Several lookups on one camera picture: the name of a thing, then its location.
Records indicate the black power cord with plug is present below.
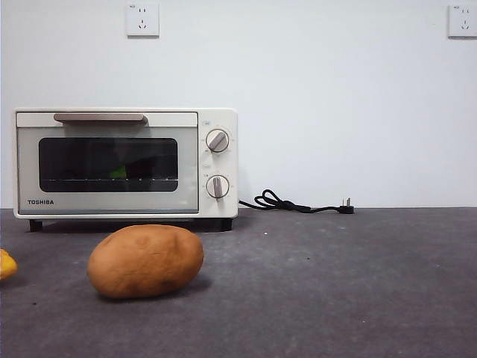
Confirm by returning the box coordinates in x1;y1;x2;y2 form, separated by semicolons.
238;189;356;216

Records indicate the yellow fruit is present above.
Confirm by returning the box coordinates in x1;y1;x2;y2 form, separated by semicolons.
0;248;18;281

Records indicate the purple eggplant with green stem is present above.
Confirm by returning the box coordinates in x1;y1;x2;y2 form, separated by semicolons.
109;156;176;180

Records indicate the beige round oven knob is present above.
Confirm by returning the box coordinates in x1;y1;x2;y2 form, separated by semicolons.
206;128;230;153
206;175;230;202

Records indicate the metal wire oven rack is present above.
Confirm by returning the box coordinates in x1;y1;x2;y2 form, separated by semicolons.
42;177;178;184

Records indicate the white wall socket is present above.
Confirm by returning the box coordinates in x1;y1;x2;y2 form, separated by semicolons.
447;4;477;39
125;3;160;38

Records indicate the glass oven door with handle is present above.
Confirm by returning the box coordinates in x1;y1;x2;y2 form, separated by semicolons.
16;111;199;216

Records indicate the white toaster oven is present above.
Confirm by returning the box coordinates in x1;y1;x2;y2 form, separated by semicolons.
13;107;239;232

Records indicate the brown potato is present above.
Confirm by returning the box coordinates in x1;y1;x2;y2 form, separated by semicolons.
87;223;205;299

